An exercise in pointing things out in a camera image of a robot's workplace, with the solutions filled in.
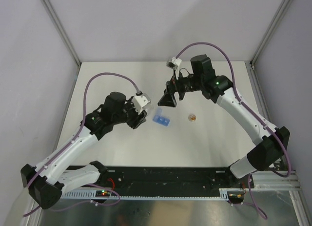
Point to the aluminium frame post left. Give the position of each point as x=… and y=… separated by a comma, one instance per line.
x=61, y=31

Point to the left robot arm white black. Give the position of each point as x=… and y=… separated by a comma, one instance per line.
x=48, y=181

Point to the blue weekly pill organizer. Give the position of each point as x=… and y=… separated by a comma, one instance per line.
x=160, y=119

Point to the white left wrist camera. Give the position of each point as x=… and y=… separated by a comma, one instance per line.
x=142, y=102

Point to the aluminium frame post right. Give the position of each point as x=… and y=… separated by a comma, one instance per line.
x=275, y=22

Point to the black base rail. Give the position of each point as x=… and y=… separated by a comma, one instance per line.
x=170, y=181

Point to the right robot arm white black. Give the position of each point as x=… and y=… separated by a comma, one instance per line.
x=269, y=140

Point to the amber pill bottle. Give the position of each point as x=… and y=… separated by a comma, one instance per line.
x=192, y=117

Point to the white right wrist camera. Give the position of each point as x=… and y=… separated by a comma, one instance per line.
x=175, y=65

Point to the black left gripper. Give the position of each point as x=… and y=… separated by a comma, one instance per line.
x=138, y=118

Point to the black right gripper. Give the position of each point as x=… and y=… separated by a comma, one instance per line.
x=172, y=86

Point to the small electronics board with leds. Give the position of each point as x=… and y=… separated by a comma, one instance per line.
x=103, y=193

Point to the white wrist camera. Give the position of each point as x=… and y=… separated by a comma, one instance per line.
x=142, y=102
x=175, y=65

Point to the aluminium frame post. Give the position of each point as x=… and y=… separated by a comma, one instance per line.
x=61, y=31
x=275, y=22

